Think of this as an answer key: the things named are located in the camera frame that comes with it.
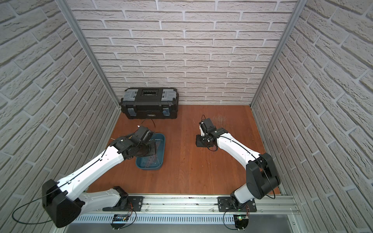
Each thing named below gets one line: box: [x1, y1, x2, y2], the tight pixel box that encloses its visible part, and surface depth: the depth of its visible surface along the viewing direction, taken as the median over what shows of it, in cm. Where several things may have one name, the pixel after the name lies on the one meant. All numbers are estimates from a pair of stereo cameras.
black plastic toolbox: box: [119, 87, 179, 120], surface depth 103 cm
